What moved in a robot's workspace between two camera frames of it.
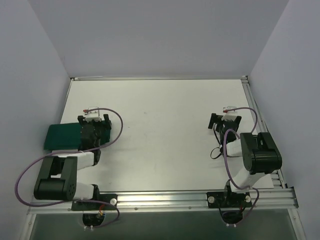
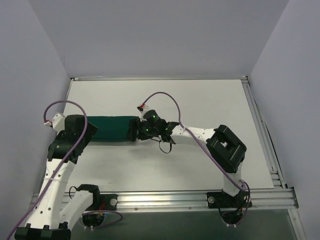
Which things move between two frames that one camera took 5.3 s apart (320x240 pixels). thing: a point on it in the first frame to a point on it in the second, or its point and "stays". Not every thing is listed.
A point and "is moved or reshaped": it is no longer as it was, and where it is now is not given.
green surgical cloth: x=67 y=136 is moved or reshaped
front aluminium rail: x=177 y=201 stays
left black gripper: x=107 y=122 to x=90 y=128
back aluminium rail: x=225 y=78 stays
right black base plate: x=225 y=199 stays
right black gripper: x=215 y=120 to x=133 y=130
